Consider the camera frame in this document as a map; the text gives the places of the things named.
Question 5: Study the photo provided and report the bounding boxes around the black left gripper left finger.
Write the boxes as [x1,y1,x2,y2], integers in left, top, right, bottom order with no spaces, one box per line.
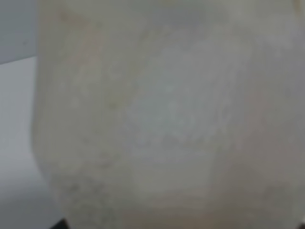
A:
[54,219,70,229]

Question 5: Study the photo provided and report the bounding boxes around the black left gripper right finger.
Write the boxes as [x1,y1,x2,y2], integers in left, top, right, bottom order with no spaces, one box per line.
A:
[297,224,305,229]

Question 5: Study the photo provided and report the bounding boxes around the drink bottle with pink label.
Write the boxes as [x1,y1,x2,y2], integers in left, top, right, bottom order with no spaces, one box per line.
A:
[32,0,305,229]

